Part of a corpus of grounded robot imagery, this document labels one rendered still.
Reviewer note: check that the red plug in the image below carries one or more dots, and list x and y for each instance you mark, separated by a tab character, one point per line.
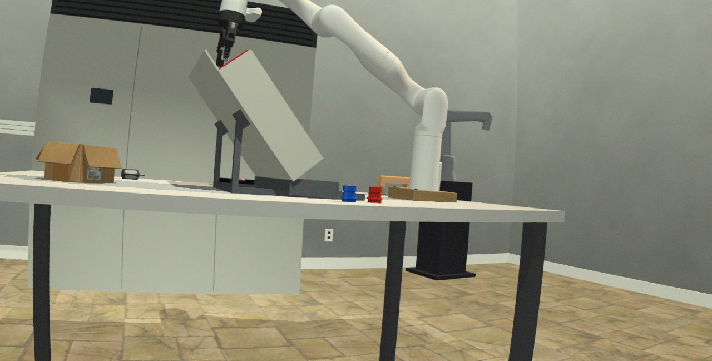
374	194

